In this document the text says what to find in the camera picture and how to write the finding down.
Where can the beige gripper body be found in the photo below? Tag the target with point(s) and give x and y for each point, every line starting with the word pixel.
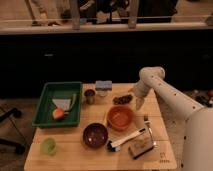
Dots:
pixel 139 103

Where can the dark purple grape bunch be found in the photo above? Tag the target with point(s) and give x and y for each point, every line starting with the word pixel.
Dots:
pixel 121 100

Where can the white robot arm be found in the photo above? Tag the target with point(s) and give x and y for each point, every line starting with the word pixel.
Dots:
pixel 198 145

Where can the small metal cup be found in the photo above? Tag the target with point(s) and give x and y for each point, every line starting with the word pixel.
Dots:
pixel 90 96

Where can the green plastic cup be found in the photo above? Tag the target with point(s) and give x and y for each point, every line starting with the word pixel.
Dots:
pixel 48 146

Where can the silver fork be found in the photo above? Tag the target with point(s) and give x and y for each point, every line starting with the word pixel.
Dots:
pixel 147 123

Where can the orange ceramic bowl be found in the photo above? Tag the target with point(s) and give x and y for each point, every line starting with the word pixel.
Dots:
pixel 120 117

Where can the blue grey sponge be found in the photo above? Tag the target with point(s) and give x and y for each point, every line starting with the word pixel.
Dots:
pixel 103 85

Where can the small glass jar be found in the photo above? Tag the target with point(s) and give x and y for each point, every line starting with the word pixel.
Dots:
pixel 102 93

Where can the dark purple bowl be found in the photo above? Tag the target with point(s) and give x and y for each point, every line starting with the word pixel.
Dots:
pixel 95 135

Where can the green vegetable stalk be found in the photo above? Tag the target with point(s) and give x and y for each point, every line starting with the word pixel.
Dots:
pixel 74 96

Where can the grey cloth piece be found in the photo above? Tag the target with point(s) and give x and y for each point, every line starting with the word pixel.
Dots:
pixel 62 103

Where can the orange peach fruit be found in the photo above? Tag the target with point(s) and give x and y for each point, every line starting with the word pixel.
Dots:
pixel 58 114

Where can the green plastic tray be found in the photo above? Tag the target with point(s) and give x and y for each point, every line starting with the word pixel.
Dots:
pixel 64 95

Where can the black office chair base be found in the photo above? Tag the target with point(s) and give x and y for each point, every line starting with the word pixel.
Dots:
pixel 19 148

